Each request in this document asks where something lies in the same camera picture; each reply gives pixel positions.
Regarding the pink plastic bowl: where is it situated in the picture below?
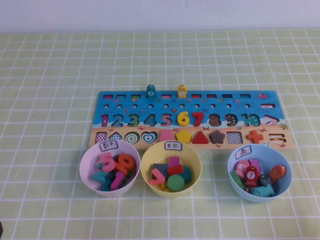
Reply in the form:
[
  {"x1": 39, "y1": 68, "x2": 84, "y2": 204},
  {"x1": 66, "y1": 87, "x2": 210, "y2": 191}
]
[{"x1": 79, "y1": 142, "x2": 141, "y2": 198}]

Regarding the paper label on yellow bowl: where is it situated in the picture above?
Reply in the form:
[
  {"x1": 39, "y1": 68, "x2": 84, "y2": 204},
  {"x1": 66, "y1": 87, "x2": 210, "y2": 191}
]
[{"x1": 164, "y1": 141, "x2": 183, "y2": 151}]

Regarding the magenta wooden square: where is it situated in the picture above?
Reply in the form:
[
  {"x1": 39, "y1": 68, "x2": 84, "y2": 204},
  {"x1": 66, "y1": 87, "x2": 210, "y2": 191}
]
[{"x1": 168, "y1": 156, "x2": 182, "y2": 168}]

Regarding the teal wooden shape piece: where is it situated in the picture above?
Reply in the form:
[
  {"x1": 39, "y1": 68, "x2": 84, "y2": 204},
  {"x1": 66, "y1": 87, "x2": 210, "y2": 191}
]
[{"x1": 181, "y1": 165, "x2": 193, "y2": 183}]

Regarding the green checked tablecloth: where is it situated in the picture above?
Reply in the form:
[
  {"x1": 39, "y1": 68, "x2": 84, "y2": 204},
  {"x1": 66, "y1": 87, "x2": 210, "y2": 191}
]
[{"x1": 0, "y1": 28, "x2": 320, "y2": 240}]

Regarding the pink wooden number five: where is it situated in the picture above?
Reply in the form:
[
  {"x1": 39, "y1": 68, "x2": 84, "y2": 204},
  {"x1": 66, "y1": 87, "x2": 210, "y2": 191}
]
[{"x1": 100, "y1": 152, "x2": 116, "y2": 173}]

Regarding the magenta wooden number one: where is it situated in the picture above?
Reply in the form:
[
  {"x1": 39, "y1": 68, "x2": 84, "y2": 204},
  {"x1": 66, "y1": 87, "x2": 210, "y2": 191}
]
[{"x1": 110, "y1": 171, "x2": 125, "y2": 190}]

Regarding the dark navy wooden fish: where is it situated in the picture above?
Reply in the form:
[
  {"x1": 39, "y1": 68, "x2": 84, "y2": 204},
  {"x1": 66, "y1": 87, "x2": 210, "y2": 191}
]
[{"x1": 257, "y1": 173, "x2": 273, "y2": 187}]

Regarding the yellow wooden pentagon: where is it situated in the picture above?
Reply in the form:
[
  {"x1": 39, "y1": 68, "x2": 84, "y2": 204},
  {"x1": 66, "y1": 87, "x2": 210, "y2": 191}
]
[{"x1": 175, "y1": 129, "x2": 193, "y2": 144}]

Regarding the green wooden circle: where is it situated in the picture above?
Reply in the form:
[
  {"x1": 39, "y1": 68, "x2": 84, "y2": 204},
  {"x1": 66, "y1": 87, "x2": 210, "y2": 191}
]
[{"x1": 166, "y1": 174, "x2": 186, "y2": 192}]

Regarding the paper label on blue bowl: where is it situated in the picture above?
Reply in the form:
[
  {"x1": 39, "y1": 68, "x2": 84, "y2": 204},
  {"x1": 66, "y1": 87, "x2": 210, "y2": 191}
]
[{"x1": 234, "y1": 145, "x2": 253, "y2": 160}]

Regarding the teal striped wooden fish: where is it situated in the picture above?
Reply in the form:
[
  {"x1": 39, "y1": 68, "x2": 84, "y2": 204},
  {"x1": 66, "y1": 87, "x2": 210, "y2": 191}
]
[{"x1": 252, "y1": 183, "x2": 276, "y2": 198}]

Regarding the yellow plastic bowl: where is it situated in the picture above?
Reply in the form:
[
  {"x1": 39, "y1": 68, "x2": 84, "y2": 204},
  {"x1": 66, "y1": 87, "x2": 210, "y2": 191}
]
[{"x1": 140, "y1": 141, "x2": 202, "y2": 200}]

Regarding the light blue plastic bowl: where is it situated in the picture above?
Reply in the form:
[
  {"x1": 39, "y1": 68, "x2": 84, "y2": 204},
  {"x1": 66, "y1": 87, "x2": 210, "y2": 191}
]
[{"x1": 227, "y1": 144, "x2": 293, "y2": 204}]

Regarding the orange wooden plus sign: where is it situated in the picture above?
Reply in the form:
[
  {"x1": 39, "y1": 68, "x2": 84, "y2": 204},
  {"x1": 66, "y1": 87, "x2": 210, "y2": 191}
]
[{"x1": 246, "y1": 129, "x2": 265, "y2": 144}]

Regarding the orange wooden number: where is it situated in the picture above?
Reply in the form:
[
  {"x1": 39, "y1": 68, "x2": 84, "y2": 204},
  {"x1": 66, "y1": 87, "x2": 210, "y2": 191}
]
[{"x1": 114, "y1": 154, "x2": 137, "y2": 174}]

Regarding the paper label on pink bowl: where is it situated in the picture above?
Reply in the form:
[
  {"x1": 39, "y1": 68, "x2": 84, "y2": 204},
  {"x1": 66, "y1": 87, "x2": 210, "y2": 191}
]
[{"x1": 99, "y1": 140, "x2": 120, "y2": 152}]

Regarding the pink wooden trapezoid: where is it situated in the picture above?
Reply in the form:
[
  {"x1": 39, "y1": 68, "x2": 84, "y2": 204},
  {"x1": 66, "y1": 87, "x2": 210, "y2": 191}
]
[{"x1": 159, "y1": 129, "x2": 174, "y2": 143}]

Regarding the green wooden fish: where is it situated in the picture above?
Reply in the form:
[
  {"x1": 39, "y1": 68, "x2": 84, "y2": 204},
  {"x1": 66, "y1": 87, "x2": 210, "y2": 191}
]
[{"x1": 229, "y1": 170, "x2": 245, "y2": 190}]

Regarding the ocean themed wooden puzzle board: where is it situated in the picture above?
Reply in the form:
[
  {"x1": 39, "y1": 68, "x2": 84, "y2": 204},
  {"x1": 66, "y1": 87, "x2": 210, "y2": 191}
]
[{"x1": 87, "y1": 90, "x2": 295, "y2": 151}]

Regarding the teal wooden number four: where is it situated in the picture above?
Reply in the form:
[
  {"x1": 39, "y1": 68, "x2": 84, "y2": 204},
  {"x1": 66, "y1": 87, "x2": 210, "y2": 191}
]
[{"x1": 91, "y1": 169, "x2": 112, "y2": 192}]

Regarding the slate blue wooden piece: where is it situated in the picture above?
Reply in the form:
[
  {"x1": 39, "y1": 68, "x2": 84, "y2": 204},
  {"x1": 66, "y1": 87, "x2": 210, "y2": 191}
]
[{"x1": 151, "y1": 163, "x2": 169, "y2": 176}]

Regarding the red wooden fish number seven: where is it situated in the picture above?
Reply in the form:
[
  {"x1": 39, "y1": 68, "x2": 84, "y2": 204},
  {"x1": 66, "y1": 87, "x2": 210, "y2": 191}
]
[{"x1": 243, "y1": 165, "x2": 259, "y2": 188}]

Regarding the pink wooden fish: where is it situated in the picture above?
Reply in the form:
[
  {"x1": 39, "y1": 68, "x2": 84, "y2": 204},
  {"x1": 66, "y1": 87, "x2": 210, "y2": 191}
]
[{"x1": 232, "y1": 159, "x2": 251, "y2": 176}]

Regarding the yellow fish peg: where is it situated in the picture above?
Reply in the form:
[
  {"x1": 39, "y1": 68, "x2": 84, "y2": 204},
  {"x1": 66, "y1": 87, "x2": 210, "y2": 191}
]
[{"x1": 177, "y1": 84, "x2": 188, "y2": 99}]

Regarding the brown wooden star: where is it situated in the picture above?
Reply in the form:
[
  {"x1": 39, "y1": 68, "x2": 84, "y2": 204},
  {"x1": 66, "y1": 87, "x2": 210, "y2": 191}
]
[{"x1": 208, "y1": 129, "x2": 227, "y2": 145}]

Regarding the orange wooden fish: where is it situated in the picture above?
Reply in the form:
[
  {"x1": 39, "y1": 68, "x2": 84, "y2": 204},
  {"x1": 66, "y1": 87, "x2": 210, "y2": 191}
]
[{"x1": 267, "y1": 164, "x2": 288, "y2": 184}]

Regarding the red wooden triangle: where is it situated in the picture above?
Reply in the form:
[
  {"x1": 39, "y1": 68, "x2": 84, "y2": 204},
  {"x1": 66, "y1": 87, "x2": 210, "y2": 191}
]
[{"x1": 191, "y1": 130, "x2": 210, "y2": 145}]

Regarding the red wooden rectangle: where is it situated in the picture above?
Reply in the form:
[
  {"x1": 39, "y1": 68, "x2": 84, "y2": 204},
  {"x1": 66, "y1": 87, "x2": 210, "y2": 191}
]
[{"x1": 166, "y1": 164, "x2": 185, "y2": 176}]

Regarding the pink wooden greater-than sign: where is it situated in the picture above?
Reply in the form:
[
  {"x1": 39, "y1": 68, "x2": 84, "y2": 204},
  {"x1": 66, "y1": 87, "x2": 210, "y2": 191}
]
[{"x1": 148, "y1": 167, "x2": 167, "y2": 186}]

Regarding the magenta striped wooden fish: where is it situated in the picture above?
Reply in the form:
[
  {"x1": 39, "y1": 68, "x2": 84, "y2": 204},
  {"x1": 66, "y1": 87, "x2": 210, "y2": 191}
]
[{"x1": 247, "y1": 157, "x2": 263, "y2": 174}]

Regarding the yellow wooden number six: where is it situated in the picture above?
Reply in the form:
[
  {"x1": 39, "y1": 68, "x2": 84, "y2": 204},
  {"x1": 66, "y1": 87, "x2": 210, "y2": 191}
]
[{"x1": 176, "y1": 111, "x2": 192, "y2": 128}]

